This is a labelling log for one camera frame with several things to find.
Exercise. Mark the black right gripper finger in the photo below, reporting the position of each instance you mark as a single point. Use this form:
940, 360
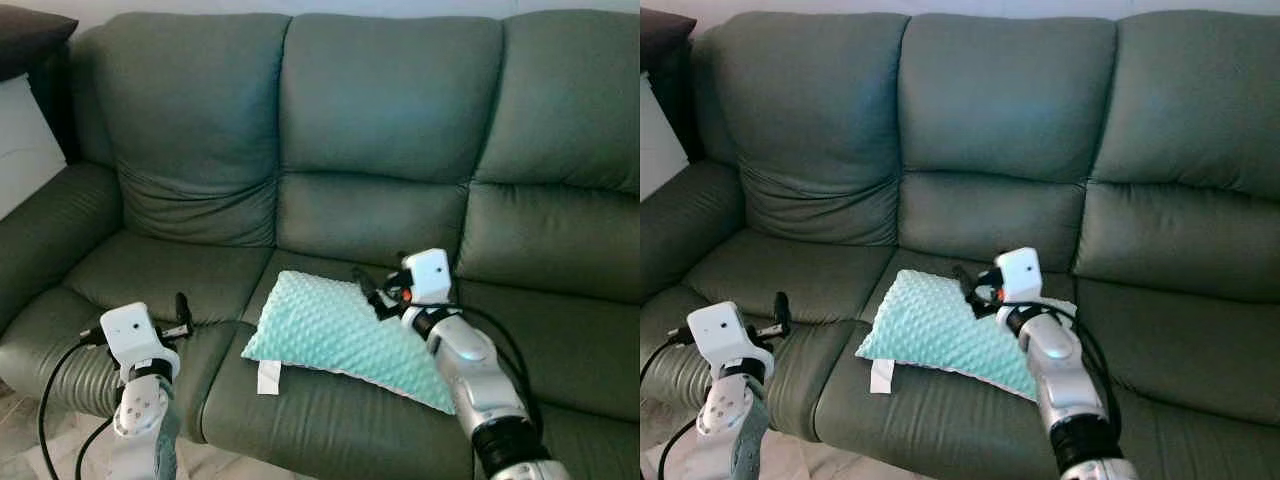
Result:
978, 307
383, 310
966, 282
367, 284

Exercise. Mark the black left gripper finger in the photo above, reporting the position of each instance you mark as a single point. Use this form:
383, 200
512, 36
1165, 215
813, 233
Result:
782, 306
183, 308

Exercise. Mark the mint green dotted pillow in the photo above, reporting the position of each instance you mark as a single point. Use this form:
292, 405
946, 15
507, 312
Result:
930, 330
320, 330

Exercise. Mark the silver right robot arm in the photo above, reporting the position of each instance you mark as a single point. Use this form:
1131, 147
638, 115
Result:
1050, 360
470, 360

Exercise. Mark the green leather sofa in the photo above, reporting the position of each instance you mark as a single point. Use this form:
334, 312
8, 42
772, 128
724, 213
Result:
390, 100
1000, 100

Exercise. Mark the dark brown cabinet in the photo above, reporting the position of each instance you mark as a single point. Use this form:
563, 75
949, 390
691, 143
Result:
30, 35
662, 35

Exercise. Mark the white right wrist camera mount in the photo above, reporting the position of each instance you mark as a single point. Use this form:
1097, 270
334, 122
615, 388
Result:
1020, 273
428, 275

